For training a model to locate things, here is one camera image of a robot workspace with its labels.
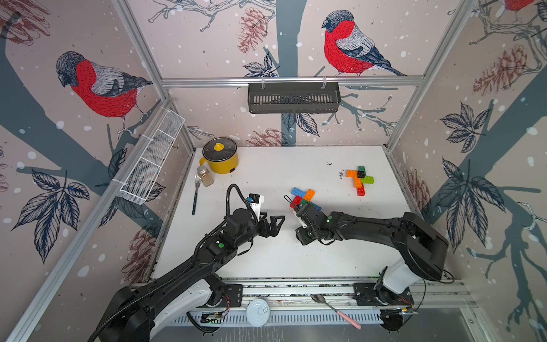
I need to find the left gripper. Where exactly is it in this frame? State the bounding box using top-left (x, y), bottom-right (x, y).
top-left (234, 211), bottom-right (286, 249)

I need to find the red lego brick back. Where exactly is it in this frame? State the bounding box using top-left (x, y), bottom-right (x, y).
top-left (290, 196), bottom-right (303, 209)

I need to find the red lego brick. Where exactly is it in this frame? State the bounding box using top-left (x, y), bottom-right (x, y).
top-left (290, 196), bottom-right (303, 209)
top-left (357, 185), bottom-right (366, 197)

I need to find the lime green lego brick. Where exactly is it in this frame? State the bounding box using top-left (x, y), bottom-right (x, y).
top-left (361, 176), bottom-right (375, 184)

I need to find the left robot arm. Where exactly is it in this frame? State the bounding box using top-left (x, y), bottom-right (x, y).
top-left (89, 197), bottom-right (286, 341)

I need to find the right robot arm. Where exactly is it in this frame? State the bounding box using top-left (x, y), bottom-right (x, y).
top-left (295, 203), bottom-right (448, 306)

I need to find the small glass jar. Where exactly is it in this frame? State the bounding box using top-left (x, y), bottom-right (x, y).
top-left (197, 165), bottom-right (214, 187)

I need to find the white round lid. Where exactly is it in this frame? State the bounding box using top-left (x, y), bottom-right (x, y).
top-left (246, 299), bottom-right (271, 328)

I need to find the yellow pot with lid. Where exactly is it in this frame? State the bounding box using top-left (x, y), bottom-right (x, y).
top-left (199, 137), bottom-right (239, 175)

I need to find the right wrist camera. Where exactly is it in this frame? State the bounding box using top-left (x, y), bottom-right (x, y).
top-left (297, 217), bottom-right (308, 229)

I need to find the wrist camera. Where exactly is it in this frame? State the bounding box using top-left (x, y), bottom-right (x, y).
top-left (297, 217), bottom-right (308, 229)
top-left (247, 193), bottom-right (264, 218)

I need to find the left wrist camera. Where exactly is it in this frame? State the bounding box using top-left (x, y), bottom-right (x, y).
top-left (247, 193), bottom-right (264, 218)

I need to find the pink handled spoon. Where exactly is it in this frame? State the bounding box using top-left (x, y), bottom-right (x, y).
top-left (311, 294), bottom-right (362, 330)

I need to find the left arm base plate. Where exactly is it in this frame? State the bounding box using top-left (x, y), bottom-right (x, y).
top-left (205, 284), bottom-right (243, 309)

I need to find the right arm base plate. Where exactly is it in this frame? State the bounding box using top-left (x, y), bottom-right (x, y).
top-left (353, 282), bottom-right (415, 306)

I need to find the teal handled spoon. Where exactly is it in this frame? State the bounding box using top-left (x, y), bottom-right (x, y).
top-left (192, 175), bottom-right (202, 215)

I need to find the black wire shelf basket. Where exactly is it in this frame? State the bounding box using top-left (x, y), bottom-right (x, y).
top-left (247, 82), bottom-right (341, 114)

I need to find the white wire wall basket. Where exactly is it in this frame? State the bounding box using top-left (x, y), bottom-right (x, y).
top-left (118, 108), bottom-right (185, 205)

